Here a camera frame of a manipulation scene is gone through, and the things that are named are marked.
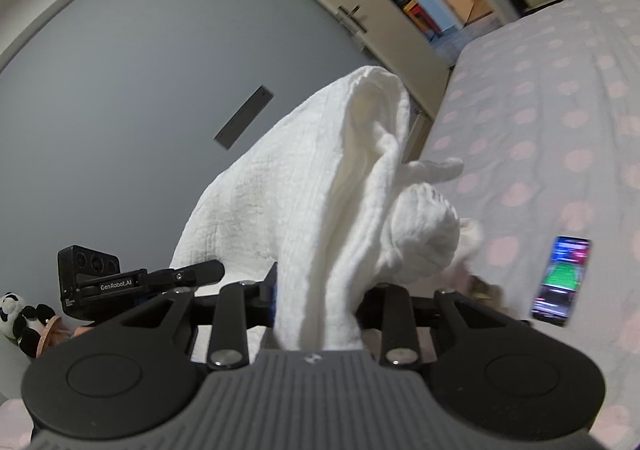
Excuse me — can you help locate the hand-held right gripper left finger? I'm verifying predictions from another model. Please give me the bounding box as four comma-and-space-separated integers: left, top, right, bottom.
127, 263, 278, 371

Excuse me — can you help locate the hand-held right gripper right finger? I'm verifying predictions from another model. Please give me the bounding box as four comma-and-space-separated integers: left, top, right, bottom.
354, 283, 531, 371

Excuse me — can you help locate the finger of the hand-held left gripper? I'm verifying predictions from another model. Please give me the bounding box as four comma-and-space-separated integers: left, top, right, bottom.
145, 259, 226, 292

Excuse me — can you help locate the white muslin garment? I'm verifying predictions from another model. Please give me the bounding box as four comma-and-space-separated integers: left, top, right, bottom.
170, 65, 485, 363

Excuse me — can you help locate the brown plush toy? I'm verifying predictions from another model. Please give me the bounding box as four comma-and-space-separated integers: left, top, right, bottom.
39, 317, 81, 351

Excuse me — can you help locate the panda plush toy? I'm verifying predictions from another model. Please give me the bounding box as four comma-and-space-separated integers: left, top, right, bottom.
0, 291, 57, 358

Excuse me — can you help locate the grey pink-dotted bed sheet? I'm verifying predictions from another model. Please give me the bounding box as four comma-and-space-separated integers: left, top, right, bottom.
0, 0, 640, 450

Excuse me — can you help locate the red stool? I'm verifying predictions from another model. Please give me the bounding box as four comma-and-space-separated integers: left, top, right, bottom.
402, 0, 441, 37

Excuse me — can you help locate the grey wall plate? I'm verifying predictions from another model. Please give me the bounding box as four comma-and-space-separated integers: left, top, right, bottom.
213, 85, 275, 151

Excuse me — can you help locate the dark door handle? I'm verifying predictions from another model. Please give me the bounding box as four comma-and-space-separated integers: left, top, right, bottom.
336, 4, 368, 51

